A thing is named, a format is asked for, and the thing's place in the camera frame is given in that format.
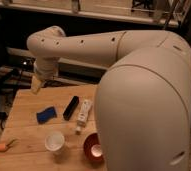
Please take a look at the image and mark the blue sponge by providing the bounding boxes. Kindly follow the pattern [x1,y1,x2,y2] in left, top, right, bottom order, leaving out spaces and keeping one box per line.
[36,107,57,124]

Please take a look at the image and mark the red bowl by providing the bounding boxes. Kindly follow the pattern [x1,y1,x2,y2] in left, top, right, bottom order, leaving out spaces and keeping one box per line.
[83,133,104,163]

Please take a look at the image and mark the orange pepper with green stem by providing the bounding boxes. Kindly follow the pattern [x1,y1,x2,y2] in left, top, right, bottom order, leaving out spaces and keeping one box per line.
[0,139,16,152]

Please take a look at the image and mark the white remote controller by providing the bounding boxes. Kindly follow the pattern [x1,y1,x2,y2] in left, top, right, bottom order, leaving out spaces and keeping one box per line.
[75,99,92,134]

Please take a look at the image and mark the black rectangular block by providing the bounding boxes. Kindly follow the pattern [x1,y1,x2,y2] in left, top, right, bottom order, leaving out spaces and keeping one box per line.
[63,96,79,121]

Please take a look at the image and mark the grey metal rail beam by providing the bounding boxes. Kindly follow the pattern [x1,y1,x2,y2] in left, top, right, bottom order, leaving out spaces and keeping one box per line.
[7,48,106,78]

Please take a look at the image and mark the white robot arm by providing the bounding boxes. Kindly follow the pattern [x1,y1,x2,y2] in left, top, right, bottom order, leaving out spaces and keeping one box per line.
[27,26,191,171]

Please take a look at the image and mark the metal pole stand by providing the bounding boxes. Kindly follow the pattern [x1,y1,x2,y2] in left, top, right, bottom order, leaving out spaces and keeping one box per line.
[163,0,182,30]

